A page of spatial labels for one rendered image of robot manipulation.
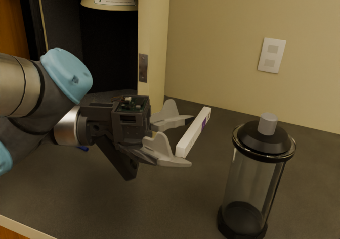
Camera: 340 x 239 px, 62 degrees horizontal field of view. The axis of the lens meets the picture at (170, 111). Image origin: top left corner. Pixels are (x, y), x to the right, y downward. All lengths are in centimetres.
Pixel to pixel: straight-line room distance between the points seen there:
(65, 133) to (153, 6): 32
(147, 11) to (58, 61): 30
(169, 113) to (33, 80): 28
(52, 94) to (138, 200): 37
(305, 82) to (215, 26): 36
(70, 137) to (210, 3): 69
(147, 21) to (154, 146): 29
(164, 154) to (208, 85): 68
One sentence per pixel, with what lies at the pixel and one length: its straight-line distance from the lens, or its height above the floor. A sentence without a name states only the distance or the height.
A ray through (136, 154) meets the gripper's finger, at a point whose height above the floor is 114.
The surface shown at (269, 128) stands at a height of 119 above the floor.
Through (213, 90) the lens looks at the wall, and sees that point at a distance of 111.
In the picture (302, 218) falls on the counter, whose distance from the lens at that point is 74.
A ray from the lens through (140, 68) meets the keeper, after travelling 68.
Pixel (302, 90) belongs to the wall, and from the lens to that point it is 108.
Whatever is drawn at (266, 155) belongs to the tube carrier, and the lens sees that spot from 48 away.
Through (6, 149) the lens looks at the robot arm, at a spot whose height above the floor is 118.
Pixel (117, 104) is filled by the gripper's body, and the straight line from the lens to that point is 50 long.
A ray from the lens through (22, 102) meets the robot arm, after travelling 36.
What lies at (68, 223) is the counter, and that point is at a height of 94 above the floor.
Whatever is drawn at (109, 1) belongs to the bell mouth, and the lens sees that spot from 71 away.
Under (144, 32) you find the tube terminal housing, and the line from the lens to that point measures 65.
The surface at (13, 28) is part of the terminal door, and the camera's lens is 78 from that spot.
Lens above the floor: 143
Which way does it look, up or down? 29 degrees down
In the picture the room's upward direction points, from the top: 4 degrees clockwise
